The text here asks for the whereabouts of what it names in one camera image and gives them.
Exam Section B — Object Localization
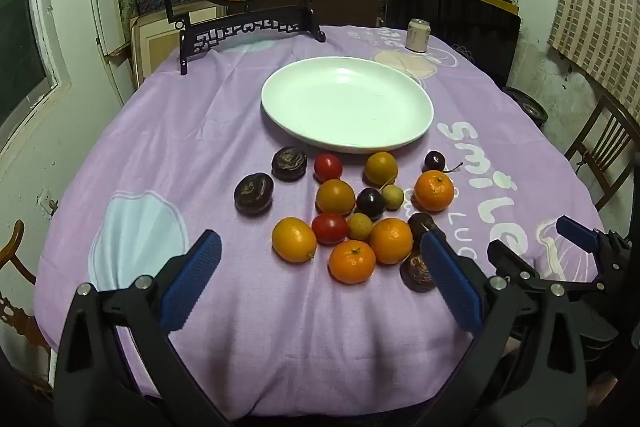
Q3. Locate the wall socket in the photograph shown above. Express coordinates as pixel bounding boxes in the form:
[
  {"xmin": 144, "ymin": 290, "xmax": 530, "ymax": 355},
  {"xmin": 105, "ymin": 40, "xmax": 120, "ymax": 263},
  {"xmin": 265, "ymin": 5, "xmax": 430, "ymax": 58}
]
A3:
[{"xmin": 37, "ymin": 189, "xmax": 59, "ymax": 216}]

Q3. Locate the white-framed window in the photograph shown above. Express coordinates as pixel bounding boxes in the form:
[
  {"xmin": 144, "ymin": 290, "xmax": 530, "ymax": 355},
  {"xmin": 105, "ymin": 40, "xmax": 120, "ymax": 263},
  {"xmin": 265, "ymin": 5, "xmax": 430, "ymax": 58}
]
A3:
[{"xmin": 0, "ymin": 0, "xmax": 62, "ymax": 128}]

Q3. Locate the purple printed tablecloth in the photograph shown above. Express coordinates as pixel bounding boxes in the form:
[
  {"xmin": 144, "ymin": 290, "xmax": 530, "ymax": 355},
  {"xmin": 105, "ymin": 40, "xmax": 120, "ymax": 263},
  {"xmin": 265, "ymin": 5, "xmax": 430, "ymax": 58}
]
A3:
[{"xmin": 34, "ymin": 24, "xmax": 608, "ymax": 423}]

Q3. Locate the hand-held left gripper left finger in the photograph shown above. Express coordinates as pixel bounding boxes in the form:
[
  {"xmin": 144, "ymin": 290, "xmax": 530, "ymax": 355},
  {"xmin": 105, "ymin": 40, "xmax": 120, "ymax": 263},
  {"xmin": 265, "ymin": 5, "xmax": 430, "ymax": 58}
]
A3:
[{"xmin": 54, "ymin": 229, "xmax": 236, "ymax": 427}]

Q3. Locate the red cherry tomato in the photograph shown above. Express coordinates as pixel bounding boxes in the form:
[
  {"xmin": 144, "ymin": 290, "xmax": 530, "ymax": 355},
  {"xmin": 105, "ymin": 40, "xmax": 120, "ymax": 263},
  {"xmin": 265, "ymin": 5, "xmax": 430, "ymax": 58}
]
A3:
[
  {"xmin": 314, "ymin": 154, "xmax": 344, "ymax": 182},
  {"xmin": 311, "ymin": 213, "xmax": 350, "ymax": 246}
]

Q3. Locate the pale wooden picture frame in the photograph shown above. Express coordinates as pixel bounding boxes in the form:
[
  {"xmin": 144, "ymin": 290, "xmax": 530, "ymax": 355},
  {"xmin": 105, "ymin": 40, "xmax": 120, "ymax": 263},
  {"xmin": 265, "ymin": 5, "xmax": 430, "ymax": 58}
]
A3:
[{"xmin": 129, "ymin": 4, "xmax": 226, "ymax": 85}]

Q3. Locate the small pale longan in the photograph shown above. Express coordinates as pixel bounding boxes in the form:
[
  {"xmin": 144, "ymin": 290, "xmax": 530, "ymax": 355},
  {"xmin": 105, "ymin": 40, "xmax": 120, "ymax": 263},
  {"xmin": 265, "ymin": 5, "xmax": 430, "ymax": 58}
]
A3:
[
  {"xmin": 347, "ymin": 213, "xmax": 374, "ymax": 241},
  {"xmin": 381, "ymin": 184, "xmax": 405, "ymax": 210}
]

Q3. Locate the orange mandarin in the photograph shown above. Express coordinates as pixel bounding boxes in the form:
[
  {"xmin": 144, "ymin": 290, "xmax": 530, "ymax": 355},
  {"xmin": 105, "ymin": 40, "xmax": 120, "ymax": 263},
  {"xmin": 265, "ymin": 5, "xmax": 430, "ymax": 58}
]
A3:
[
  {"xmin": 414, "ymin": 170, "xmax": 455, "ymax": 212},
  {"xmin": 328, "ymin": 239, "xmax": 377, "ymax": 285},
  {"xmin": 369, "ymin": 218, "xmax": 415, "ymax": 265}
]

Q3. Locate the dark purple plum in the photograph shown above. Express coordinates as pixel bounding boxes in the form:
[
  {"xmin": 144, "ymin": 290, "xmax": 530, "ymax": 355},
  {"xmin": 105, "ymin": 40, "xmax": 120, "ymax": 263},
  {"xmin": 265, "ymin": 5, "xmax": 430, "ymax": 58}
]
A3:
[{"xmin": 355, "ymin": 188, "xmax": 386, "ymax": 218}]

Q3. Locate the white door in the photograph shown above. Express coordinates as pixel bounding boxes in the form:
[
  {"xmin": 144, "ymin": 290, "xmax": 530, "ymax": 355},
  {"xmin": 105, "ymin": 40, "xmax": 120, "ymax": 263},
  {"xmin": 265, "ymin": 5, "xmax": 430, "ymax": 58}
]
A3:
[{"xmin": 89, "ymin": 0, "xmax": 132, "ymax": 100}]

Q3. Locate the pale drink can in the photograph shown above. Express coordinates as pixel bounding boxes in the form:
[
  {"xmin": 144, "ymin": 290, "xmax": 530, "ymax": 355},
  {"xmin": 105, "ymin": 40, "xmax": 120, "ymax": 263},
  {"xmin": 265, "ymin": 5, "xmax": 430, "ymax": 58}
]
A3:
[{"xmin": 406, "ymin": 19, "xmax": 432, "ymax": 53}]

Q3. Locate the white round plate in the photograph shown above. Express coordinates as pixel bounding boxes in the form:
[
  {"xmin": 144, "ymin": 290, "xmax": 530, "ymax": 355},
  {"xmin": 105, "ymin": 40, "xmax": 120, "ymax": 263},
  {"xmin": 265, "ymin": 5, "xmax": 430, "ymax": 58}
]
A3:
[{"xmin": 261, "ymin": 56, "xmax": 435, "ymax": 154}]

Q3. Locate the brown wrinkled passion fruit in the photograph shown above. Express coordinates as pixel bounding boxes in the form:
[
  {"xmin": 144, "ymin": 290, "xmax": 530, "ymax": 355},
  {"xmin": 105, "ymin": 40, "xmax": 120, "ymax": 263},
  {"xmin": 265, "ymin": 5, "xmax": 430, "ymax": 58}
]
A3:
[{"xmin": 400, "ymin": 252, "xmax": 439, "ymax": 293}]

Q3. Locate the dark wrinkled passion fruit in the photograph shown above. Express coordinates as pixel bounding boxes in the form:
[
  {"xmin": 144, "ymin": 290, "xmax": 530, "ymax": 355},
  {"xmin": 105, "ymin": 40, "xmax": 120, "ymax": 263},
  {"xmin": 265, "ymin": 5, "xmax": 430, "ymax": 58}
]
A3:
[
  {"xmin": 271, "ymin": 146, "xmax": 308, "ymax": 182},
  {"xmin": 407, "ymin": 212, "xmax": 447, "ymax": 249},
  {"xmin": 234, "ymin": 173, "xmax": 275, "ymax": 216}
]

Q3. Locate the black wheel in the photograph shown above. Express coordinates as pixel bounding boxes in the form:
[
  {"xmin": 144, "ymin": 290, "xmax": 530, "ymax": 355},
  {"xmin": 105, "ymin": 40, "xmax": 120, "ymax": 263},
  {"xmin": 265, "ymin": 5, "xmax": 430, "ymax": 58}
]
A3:
[{"xmin": 502, "ymin": 87, "xmax": 548, "ymax": 125}]

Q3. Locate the dark cherry with stem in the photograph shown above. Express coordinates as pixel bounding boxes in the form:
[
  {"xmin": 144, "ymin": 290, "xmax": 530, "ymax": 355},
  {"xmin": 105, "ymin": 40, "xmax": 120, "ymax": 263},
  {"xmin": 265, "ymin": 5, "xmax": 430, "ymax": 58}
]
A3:
[{"xmin": 423, "ymin": 150, "xmax": 464, "ymax": 174}]

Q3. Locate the wooden slat-back chair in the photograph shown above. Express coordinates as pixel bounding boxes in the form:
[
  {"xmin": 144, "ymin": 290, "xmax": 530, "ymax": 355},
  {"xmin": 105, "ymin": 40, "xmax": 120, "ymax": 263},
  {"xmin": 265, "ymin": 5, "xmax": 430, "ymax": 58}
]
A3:
[{"xmin": 565, "ymin": 96, "xmax": 640, "ymax": 212}]

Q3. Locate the dark wooden curved chair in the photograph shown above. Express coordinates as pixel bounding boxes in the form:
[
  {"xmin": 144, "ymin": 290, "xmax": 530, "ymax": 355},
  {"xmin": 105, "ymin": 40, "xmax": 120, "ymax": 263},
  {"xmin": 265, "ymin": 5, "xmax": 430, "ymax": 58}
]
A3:
[{"xmin": 0, "ymin": 219, "xmax": 53, "ymax": 388}]

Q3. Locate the smooth yellow-orange fruit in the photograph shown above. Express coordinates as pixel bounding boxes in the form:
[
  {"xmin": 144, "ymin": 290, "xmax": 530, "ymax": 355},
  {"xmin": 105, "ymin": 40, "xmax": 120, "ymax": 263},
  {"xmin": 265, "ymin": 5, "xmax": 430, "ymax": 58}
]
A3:
[
  {"xmin": 363, "ymin": 151, "xmax": 399, "ymax": 186},
  {"xmin": 271, "ymin": 217, "xmax": 318, "ymax": 263},
  {"xmin": 315, "ymin": 179, "xmax": 356, "ymax": 215}
]

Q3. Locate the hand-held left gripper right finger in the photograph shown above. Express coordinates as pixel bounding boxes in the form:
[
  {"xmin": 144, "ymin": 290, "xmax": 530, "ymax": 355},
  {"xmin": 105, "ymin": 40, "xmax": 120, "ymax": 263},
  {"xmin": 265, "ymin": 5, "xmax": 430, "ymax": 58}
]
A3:
[{"xmin": 420, "ymin": 229, "xmax": 588, "ymax": 427}]

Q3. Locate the black flat panel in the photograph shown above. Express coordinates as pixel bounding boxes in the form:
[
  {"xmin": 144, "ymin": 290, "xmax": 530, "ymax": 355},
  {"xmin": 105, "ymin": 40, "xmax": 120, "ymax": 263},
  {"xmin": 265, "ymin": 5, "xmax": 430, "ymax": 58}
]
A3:
[{"xmin": 385, "ymin": 0, "xmax": 522, "ymax": 90}]

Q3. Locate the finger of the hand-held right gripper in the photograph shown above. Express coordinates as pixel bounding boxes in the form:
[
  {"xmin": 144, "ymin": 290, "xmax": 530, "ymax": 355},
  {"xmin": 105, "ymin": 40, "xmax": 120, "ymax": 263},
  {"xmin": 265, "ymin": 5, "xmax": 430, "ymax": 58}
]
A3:
[
  {"xmin": 555, "ymin": 215, "xmax": 633, "ymax": 293},
  {"xmin": 486, "ymin": 238, "xmax": 601, "ymax": 295}
]

